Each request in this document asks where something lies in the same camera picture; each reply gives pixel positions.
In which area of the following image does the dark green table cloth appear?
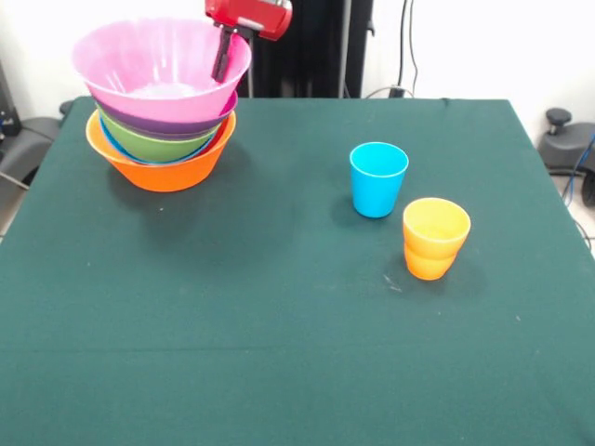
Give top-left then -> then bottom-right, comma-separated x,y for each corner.
0,95 -> 595,446

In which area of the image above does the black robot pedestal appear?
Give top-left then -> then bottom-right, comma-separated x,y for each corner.
241,0 -> 377,98

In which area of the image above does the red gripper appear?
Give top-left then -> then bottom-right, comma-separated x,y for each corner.
205,0 -> 294,84

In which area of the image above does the black office chair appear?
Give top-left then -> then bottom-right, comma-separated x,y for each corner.
0,59 -> 64,187

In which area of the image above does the black chair base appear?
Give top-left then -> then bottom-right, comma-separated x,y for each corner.
537,107 -> 595,209

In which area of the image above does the orange bowl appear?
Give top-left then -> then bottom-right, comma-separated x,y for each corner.
85,110 -> 237,193

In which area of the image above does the black wall cable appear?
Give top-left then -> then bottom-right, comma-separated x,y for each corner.
398,0 -> 419,88

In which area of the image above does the blue cup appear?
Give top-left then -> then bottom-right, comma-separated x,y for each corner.
350,141 -> 411,219

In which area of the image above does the orange cup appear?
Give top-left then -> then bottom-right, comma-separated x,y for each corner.
403,241 -> 459,282
403,197 -> 472,261

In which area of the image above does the pink bowl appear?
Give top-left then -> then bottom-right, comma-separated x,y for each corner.
72,17 -> 253,125

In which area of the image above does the large blue bowl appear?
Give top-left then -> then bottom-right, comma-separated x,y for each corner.
99,121 -> 219,165

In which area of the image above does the green bowl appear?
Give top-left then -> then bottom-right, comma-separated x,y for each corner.
99,113 -> 219,164

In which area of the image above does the purple bowl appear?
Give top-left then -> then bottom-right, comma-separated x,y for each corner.
95,90 -> 240,140

